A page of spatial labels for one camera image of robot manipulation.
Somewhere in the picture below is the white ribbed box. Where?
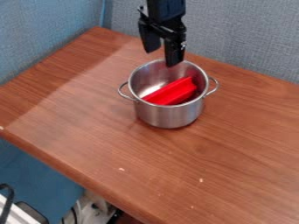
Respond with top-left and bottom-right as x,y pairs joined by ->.
0,201 -> 49,224

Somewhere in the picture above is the red plastic block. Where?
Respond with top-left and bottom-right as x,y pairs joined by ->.
142,77 -> 197,105

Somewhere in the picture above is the white equipment under table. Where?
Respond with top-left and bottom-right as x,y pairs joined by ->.
58,191 -> 117,224

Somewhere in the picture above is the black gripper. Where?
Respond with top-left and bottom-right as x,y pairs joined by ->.
137,0 -> 185,67

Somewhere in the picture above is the metal pot with handles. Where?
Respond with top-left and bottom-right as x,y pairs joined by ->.
117,59 -> 220,129

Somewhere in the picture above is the black cable loop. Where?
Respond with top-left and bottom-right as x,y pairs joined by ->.
0,183 -> 16,224

